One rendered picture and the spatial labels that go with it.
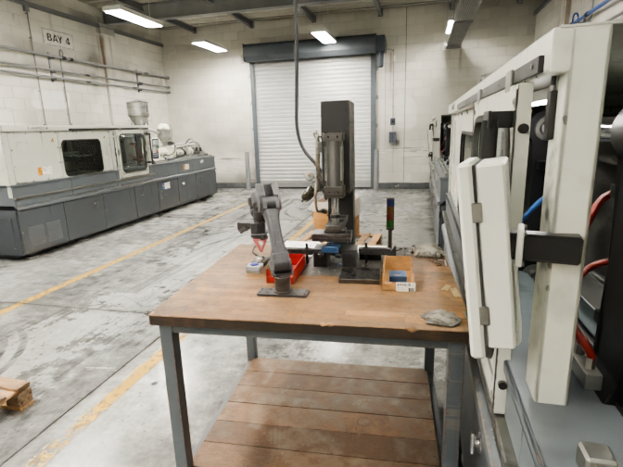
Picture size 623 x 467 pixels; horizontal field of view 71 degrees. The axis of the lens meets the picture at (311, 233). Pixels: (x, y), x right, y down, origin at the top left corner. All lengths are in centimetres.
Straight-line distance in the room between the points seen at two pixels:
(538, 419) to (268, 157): 1108
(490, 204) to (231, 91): 1152
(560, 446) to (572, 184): 46
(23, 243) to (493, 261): 612
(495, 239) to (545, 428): 37
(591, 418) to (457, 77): 1043
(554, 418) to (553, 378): 7
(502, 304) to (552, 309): 11
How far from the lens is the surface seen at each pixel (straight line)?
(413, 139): 1113
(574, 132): 90
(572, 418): 103
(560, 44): 90
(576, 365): 112
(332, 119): 202
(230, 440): 212
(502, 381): 121
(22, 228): 653
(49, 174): 687
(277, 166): 1170
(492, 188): 84
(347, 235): 197
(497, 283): 88
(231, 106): 1218
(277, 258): 168
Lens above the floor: 153
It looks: 14 degrees down
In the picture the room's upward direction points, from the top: 2 degrees counter-clockwise
